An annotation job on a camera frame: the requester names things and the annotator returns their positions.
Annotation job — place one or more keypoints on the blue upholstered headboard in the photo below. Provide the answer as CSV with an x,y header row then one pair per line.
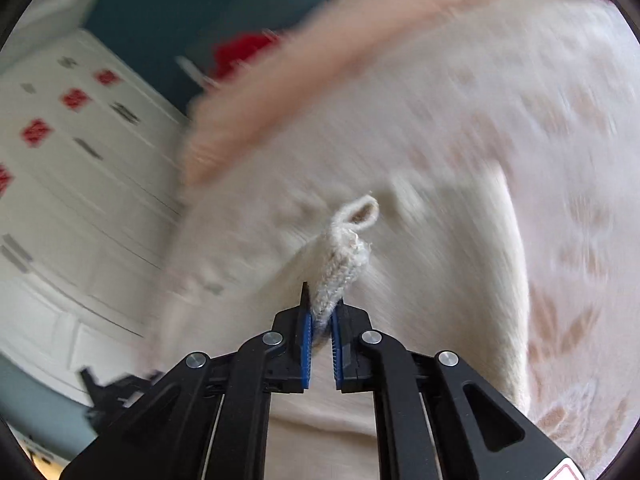
x,y
200,25

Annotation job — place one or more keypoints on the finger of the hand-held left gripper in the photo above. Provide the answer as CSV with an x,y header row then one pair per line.
x,y
120,395

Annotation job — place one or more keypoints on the cream towel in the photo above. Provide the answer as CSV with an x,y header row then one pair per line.
x,y
320,265

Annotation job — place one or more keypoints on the white wardrobe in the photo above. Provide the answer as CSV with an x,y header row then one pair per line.
x,y
100,210

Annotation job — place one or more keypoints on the pink butterfly print blanket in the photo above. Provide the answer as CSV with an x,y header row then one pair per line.
x,y
575,110

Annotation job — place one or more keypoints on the pink duvet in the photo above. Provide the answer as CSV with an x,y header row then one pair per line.
x,y
260,90

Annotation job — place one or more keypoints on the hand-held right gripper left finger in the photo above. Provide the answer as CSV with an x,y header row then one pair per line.
x,y
306,350

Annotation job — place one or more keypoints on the red paper cutout decoration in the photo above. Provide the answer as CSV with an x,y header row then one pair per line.
x,y
36,132
5,179
107,77
75,99

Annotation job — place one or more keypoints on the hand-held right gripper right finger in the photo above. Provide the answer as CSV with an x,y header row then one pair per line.
x,y
337,355

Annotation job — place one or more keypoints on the red cloth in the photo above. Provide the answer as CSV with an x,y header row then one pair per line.
x,y
240,55

